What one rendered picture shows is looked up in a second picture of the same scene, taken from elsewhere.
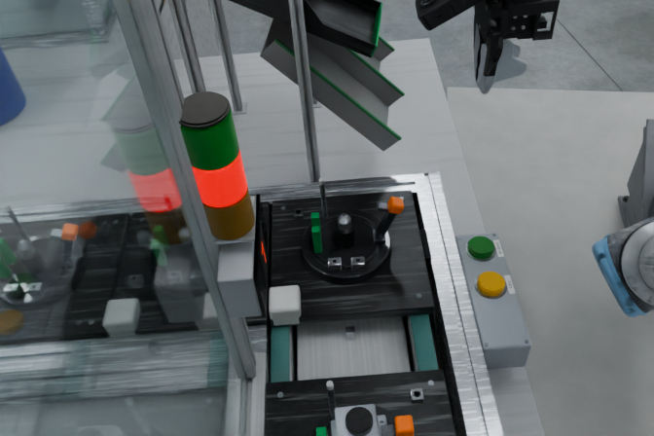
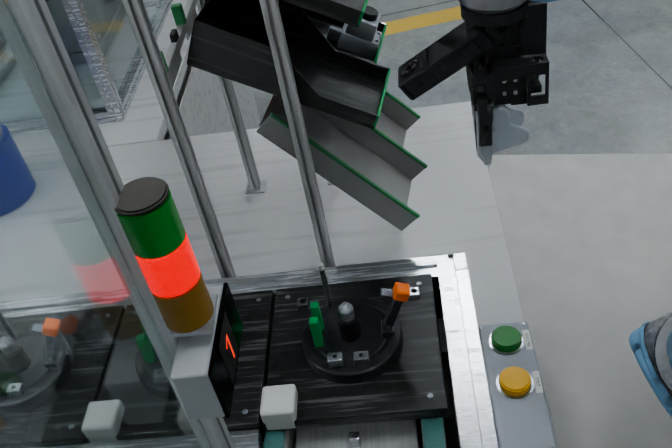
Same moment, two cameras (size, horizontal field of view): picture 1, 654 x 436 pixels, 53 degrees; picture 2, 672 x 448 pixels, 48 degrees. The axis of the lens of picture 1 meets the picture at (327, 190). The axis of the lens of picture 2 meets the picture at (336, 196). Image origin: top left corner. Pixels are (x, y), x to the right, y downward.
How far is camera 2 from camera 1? 0.13 m
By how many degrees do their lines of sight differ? 9
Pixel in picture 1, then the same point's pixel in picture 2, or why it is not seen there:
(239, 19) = not seen: hidden behind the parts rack
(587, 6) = not seen: outside the picture
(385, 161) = (414, 241)
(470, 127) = (513, 199)
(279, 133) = (299, 213)
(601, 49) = not seen: outside the picture
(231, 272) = (185, 367)
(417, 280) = (430, 378)
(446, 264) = (466, 358)
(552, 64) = (647, 121)
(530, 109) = (585, 177)
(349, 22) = (353, 92)
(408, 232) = (423, 322)
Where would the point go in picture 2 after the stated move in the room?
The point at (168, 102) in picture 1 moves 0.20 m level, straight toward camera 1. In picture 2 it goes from (101, 190) to (112, 369)
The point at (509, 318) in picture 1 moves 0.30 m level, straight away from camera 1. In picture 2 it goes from (534, 422) to (584, 258)
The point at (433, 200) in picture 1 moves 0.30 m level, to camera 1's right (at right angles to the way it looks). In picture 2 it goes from (457, 285) to (662, 262)
